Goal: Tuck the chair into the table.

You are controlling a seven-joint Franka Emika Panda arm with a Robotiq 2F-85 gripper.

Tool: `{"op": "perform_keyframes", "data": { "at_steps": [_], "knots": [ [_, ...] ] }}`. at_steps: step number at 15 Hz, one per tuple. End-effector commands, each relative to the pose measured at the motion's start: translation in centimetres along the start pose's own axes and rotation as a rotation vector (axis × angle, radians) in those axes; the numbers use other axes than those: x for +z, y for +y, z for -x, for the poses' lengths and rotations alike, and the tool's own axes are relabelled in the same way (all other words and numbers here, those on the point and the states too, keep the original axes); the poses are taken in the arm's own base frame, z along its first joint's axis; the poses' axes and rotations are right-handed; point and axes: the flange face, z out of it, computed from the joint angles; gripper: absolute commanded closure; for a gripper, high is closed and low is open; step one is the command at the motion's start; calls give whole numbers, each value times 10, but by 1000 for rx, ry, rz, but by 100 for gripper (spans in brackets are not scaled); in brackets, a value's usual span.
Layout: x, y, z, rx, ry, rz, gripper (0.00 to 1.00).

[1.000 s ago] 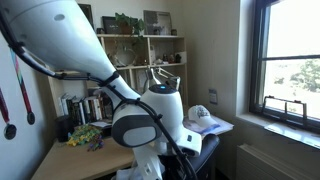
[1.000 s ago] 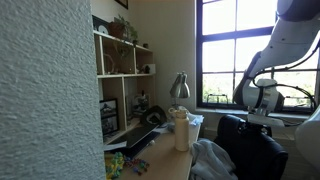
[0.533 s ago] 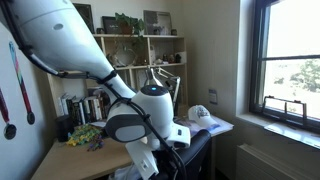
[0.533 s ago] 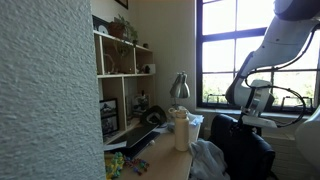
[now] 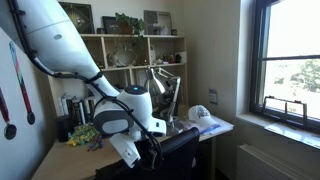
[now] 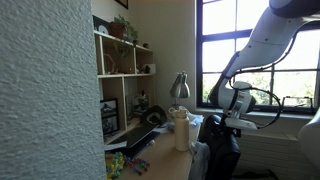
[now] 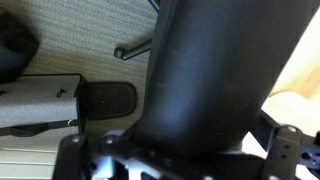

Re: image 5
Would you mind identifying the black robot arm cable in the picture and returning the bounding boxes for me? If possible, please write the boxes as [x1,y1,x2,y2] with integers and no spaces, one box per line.
[7,0,164,172]

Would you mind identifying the white baseball cap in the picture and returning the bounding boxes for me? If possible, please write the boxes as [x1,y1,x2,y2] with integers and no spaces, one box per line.
[187,104,221,130]

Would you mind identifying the grey framed picture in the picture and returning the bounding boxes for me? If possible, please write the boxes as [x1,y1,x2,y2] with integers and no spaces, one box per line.
[143,9,174,36]

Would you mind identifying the white upright book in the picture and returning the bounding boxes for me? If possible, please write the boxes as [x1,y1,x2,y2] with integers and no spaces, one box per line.
[58,94,70,116]

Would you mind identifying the clear glass bowl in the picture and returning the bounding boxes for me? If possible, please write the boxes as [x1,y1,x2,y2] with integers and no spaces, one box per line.
[107,46,138,67]

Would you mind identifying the black thick book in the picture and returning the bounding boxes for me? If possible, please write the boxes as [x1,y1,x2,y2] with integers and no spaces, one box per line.
[67,96,82,126]

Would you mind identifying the black cylinder speaker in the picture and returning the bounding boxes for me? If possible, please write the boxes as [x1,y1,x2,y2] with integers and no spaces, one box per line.
[55,114,76,143]

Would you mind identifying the green potted trailing plant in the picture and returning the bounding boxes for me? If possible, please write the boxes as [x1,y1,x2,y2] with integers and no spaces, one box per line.
[114,12,148,66]

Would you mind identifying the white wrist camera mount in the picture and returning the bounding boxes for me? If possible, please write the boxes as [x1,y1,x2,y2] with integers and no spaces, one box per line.
[108,132,142,169]

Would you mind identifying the dark window frame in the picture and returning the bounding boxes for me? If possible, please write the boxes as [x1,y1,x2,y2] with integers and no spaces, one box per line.
[249,0,320,135]

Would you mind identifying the black device behind lamp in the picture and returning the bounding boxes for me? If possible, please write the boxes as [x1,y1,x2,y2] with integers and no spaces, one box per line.
[153,89,181,122]

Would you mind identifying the green patterned framed picture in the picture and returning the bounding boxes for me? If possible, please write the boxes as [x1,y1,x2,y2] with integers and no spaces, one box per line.
[59,1,96,35]

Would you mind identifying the dark book with white spine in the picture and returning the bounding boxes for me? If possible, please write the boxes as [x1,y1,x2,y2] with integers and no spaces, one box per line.
[82,95,97,124]

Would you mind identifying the medal on red ribbon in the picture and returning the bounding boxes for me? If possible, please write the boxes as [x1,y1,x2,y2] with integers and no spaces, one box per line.
[0,86,18,141]

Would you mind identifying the black office chair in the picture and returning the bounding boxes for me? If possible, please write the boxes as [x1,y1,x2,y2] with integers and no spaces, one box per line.
[94,127,201,180]

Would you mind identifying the purple bead necklace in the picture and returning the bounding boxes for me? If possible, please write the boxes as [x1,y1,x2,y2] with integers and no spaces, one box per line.
[87,136,106,152]

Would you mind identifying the stack of papers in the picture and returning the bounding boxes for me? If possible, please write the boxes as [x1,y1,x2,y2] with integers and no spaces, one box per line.
[181,114,235,137]

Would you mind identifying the silver desk lamp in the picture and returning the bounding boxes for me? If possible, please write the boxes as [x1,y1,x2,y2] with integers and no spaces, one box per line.
[144,66,185,135]

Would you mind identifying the black metal window bracket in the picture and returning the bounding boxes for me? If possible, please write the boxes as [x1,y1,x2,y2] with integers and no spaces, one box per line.
[261,95,310,127]

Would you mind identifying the yellow green bead necklaces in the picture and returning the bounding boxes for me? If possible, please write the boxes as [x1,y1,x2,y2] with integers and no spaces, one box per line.
[66,123,102,148]

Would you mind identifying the beige wall radiator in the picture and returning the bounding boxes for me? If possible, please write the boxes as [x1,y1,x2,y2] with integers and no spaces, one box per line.
[235,143,320,180]

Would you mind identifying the small black picture frame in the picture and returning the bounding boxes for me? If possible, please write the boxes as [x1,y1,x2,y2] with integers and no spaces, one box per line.
[101,15,122,35]

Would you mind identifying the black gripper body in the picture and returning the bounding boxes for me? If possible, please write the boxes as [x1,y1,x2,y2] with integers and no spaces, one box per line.
[134,137,164,172]

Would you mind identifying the wooden desk shelf hutch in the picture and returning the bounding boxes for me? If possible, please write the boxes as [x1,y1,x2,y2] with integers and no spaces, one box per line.
[46,33,189,134]

